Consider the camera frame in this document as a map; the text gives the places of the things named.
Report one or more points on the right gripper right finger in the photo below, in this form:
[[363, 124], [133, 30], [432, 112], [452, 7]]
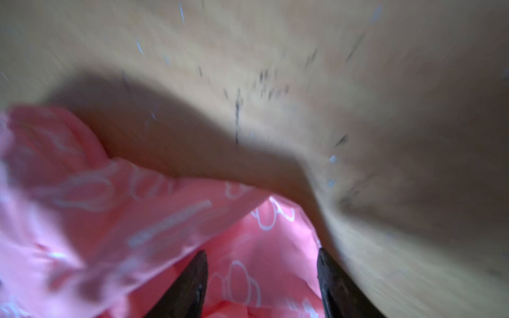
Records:
[[341, 297]]

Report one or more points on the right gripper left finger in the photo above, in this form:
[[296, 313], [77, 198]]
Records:
[[186, 297]]

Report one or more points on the pink hooded jacket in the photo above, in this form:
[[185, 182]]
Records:
[[84, 235]]

